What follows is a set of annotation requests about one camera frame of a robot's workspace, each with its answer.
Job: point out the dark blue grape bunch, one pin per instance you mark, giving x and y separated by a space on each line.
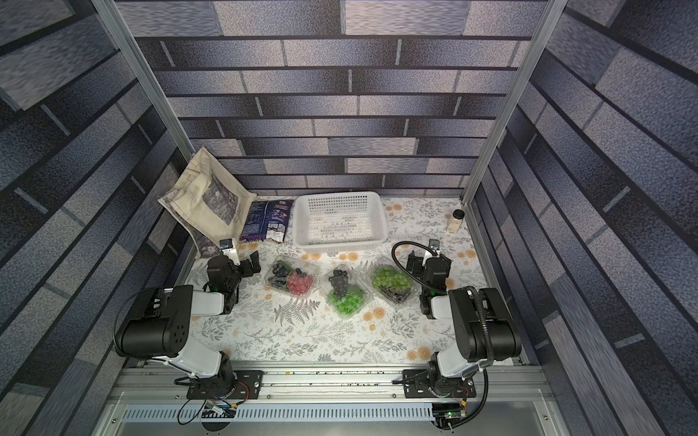
280 271

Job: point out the blue snack bag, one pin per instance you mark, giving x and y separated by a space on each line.
267 221

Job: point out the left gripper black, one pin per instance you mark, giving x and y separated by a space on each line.
245 264

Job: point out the dark purple grape bunch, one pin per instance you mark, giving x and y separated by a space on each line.
396 295

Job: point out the green circuit board right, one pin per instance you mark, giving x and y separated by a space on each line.
446 416

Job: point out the small dark grape bunch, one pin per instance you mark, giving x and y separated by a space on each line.
339 280

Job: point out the right aluminium frame post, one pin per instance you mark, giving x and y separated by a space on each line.
551 15

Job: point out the bright green grape bunch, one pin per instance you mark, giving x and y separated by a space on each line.
352 302

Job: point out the aluminium frame post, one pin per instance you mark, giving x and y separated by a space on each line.
125 41
551 15

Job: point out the clear plastic clamshell container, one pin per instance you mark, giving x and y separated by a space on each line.
299 266

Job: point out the aluminium rail base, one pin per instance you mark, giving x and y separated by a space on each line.
329 399

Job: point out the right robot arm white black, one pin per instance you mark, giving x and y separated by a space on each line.
482 327

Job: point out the red grape bunch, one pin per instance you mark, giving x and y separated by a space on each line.
300 284

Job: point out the left aluminium frame post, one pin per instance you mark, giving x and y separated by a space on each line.
125 41

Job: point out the small bottle black cap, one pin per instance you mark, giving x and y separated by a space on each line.
455 221

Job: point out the white plastic basket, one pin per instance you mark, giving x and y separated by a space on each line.
340 222

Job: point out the floral tablecloth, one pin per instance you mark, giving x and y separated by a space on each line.
267 325

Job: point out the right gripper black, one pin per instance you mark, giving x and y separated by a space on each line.
421 267

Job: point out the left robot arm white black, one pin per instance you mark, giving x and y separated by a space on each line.
157 328

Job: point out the beige canvas tote bag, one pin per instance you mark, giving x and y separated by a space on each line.
209 202

